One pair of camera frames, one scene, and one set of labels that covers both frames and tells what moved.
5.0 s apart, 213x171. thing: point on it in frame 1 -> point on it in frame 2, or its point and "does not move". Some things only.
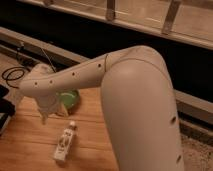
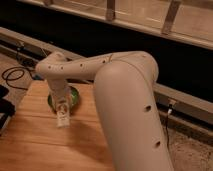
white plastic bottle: [65, 141] -> [63, 117]
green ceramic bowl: [70, 98] does not move
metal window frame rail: [189, 21] does not move
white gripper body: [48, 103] -> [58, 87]
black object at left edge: [7, 107] does not move
